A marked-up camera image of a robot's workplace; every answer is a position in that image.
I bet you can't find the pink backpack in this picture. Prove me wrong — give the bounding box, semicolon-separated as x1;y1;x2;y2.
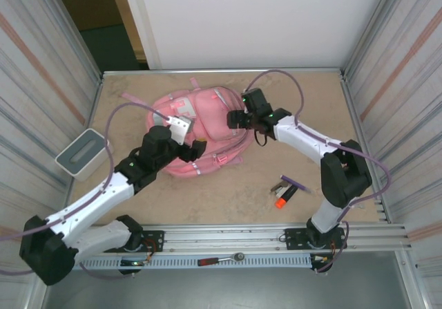
120;77;251;178

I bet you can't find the small silver stapler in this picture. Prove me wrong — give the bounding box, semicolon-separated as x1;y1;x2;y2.
270;180;289;198

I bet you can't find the purple pen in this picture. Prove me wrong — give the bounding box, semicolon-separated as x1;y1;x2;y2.
280;174;314;194

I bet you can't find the black orange highlighter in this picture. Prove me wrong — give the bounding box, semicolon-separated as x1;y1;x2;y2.
275;185;298;209

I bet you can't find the aluminium table edge bar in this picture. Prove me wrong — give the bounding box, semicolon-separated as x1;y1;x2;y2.
102;68;346;79

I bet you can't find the grey white tissue box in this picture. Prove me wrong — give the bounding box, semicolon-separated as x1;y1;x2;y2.
55;128;115;182

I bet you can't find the small black electronics board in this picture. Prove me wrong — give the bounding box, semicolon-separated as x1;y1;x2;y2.
309;253;334;274
119;257;148;276

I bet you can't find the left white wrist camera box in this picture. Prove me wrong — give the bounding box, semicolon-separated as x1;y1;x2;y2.
168;115;193;147

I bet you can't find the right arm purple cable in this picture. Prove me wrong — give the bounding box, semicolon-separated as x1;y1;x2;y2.
245;68;393;274

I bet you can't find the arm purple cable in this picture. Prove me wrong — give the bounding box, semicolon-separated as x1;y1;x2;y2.
0;103;172;281
245;68;393;274

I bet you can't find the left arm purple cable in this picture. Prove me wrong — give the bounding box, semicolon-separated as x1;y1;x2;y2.
0;103;172;281

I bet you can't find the aluminium mounting rail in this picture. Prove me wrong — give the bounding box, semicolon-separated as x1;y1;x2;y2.
41;223;414;253

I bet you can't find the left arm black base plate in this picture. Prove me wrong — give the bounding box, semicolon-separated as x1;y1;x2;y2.
102;230;165;254

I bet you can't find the red handled ratchet wrench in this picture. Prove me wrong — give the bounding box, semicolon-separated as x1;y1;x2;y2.
197;252;245;267

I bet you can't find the slotted grey cable duct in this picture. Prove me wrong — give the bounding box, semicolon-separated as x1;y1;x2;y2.
75;252;314;270

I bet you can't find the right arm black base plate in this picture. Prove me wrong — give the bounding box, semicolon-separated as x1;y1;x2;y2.
285;226;347;251

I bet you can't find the white door frame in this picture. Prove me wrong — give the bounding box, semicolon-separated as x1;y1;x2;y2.
119;0;162;71

